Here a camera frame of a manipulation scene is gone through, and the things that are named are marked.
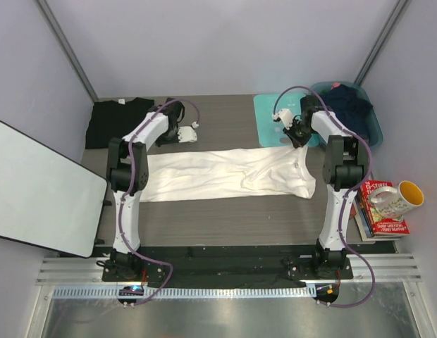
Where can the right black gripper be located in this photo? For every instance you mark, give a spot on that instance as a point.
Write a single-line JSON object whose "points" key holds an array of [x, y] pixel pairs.
{"points": [[297, 142]]}

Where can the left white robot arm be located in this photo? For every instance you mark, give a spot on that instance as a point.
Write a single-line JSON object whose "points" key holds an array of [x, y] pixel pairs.
{"points": [[127, 172]]}

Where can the red book stack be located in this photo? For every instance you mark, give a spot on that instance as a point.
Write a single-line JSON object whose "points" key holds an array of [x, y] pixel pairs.
{"points": [[372, 226]]}

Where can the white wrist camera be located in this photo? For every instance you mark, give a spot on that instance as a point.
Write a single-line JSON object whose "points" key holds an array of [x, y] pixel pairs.
{"points": [[187, 134], [284, 116]]}

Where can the white printed t shirt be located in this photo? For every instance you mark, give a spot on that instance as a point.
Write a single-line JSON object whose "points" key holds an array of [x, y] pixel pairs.
{"points": [[229, 174]]}

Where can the folded black t shirt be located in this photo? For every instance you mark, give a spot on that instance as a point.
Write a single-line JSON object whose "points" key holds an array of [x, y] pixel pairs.
{"points": [[111, 119]]}

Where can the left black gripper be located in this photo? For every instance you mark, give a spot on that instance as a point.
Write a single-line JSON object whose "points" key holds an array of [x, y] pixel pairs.
{"points": [[160, 142]]}

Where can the teal plastic basket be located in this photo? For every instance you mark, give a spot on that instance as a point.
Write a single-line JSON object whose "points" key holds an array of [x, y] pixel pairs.
{"points": [[375, 133]]}

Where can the dark blue clothes pile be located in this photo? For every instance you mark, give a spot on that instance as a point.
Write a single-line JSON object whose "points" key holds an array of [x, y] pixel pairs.
{"points": [[350, 109]]}

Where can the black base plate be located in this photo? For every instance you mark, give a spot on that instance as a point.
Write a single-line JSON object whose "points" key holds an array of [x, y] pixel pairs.
{"points": [[235, 266]]}

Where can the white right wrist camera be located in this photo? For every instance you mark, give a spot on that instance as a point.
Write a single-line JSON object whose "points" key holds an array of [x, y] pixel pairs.
{"points": [[284, 116]]}

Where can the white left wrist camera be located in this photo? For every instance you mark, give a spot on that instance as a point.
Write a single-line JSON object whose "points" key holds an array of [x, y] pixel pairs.
{"points": [[187, 134]]}

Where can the teal folding board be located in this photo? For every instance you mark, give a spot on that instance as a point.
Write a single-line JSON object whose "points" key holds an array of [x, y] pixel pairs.
{"points": [[270, 133]]}

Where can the aluminium rail frame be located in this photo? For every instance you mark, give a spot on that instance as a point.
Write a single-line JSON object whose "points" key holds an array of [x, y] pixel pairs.
{"points": [[225, 291]]}

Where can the white board panel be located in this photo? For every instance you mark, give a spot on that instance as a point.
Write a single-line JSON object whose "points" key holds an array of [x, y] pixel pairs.
{"points": [[46, 199]]}

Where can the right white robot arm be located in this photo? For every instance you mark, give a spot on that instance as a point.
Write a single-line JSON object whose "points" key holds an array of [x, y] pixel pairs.
{"points": [[346, 166]]}

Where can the white yellow floral mug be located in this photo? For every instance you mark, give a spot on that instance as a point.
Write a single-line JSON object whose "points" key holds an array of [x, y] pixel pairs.
{"points": [[394, 202]]}

